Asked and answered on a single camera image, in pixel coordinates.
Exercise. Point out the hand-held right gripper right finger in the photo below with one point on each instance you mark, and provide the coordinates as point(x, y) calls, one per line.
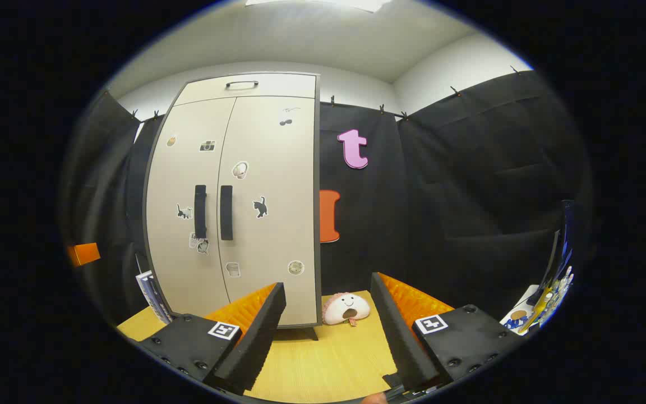
point(401, 342)

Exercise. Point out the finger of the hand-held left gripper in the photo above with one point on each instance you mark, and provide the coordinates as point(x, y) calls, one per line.
point(84, 254)

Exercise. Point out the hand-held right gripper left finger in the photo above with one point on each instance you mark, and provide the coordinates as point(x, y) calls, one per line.
point(255, 342)

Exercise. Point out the beige cabinet door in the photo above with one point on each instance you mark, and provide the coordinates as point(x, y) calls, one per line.
point(171, 185)
point(278, 168)

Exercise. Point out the beige double-door shoe cabinet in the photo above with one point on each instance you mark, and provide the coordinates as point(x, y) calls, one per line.
point(272, 87)

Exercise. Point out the pink and white plush toy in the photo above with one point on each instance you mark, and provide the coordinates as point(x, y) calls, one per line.
point(340, 307)

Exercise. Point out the grey-blue book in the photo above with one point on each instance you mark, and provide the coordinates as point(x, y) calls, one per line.
point(160, 306)

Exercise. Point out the black backdrop cloth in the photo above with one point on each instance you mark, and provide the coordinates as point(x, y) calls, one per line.
point(441, 196)

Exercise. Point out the long ceiling light panel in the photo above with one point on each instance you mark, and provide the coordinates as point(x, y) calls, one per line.
point(351, 3)

